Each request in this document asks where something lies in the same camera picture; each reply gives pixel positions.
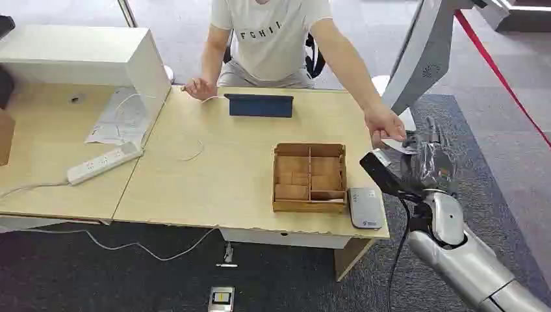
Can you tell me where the silver phone with yellow screen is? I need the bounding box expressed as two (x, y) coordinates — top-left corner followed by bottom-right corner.
(207, 286), (236, 312)

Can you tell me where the person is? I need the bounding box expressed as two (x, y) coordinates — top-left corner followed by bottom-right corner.
(182, 0), (407, 150)

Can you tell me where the silver white machine panel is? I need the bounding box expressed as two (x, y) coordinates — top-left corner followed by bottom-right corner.
(380, 0), (476, 117)

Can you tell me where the red barrier tape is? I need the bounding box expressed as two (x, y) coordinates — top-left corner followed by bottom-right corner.
(453, 9), (551, 150)

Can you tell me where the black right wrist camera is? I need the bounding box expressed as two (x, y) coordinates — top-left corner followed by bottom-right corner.
(359, 148), (407, 198)

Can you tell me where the white power strip cable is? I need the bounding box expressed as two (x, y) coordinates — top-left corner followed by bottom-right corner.
(0, 181), (70, 200)

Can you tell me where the person's right hand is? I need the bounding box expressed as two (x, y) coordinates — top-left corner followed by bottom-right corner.
(181, 77), (218, 102)

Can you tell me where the grey card reader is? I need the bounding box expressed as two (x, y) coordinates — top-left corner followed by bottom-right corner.
(348, 187), (384, 230)

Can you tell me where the dark blue tablet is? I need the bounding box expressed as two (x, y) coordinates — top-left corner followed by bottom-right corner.
(223, 93), (295, 119)

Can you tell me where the black monitor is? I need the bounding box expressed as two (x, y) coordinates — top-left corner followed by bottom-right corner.
(0, 15), (17, 109)

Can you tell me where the white card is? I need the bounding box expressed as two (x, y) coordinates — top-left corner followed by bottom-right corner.
(381, 137), (419, 156)

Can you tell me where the wooden desk leg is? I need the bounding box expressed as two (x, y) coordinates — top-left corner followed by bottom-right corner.
(334, 237), (374, 283)

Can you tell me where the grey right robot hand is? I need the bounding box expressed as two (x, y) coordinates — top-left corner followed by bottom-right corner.
(401, 116), (459, 194)

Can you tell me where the small white floor bracket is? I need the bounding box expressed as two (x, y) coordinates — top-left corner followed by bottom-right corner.
(215, 242), (239, 269)

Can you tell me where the white desk partition box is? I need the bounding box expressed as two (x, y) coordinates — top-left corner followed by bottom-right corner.
(0, 25), (173, 150)

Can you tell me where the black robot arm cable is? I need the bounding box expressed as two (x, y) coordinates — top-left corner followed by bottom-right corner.
(386, 197), (413, 312)

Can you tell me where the person's left hand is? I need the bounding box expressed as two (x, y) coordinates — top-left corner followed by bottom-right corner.
(365, 102), (407, 150)

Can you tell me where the wooden card box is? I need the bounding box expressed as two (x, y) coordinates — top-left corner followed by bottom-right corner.
(272, 142), (349, 214)

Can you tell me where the white dark platform base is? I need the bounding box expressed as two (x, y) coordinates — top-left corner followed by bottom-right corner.
(473, 0), (551, 34)

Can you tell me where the crumpled clear plastic sheet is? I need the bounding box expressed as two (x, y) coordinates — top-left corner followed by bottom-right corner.
(84, 86), (151, 148)

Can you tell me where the grey metal pole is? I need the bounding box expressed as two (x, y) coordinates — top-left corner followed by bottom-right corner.
(117, 0), (139, 29)

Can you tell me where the white power strip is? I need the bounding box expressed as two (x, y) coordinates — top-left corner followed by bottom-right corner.
(66, 142), (144, 187)

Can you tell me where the white floor cable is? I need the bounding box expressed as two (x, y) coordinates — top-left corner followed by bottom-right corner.
(19, 227), (216, 263)

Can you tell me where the thin white cable loop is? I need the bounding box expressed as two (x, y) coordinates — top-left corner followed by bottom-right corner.
(177, 139), (206, 163)

